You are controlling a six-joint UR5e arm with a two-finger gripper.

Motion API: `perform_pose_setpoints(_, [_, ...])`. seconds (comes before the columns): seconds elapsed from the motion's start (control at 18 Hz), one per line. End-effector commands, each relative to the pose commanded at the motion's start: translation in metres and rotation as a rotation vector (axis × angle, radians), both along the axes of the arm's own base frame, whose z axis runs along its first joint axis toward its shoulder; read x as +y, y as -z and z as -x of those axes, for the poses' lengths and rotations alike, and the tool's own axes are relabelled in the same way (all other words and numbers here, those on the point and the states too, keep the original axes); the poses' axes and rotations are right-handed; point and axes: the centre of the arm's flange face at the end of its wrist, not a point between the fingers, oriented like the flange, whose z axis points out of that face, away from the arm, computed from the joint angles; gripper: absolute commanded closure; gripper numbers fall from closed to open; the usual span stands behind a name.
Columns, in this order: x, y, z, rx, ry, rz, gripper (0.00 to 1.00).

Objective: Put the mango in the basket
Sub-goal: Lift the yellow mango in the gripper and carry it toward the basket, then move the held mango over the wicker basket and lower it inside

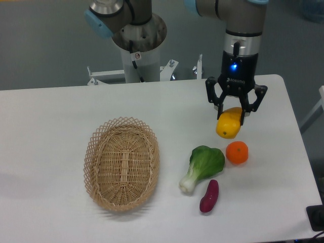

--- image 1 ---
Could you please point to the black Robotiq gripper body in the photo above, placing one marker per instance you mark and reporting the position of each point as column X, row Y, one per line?
column 237, row 74

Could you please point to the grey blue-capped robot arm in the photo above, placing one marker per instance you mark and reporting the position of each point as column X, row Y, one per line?
column 244, row 27

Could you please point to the woven wicker basket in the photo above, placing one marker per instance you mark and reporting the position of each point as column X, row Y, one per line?
column 121, row 164

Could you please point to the orange tangerine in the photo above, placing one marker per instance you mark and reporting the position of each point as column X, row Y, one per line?
column 237, row 152

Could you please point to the green bok choy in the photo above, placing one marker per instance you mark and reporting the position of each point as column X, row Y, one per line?
column 204, row 163

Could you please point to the blue container in corner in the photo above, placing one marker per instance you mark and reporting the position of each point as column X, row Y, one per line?
column 312, row 10

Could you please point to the purple sweet potato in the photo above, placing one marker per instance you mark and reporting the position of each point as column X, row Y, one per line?
column 210, row 198

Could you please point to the black box at table edge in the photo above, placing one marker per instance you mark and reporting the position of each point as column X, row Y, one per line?
column 315, row 216

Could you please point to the white frame at right edge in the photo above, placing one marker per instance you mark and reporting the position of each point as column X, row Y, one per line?
column 315, row 112

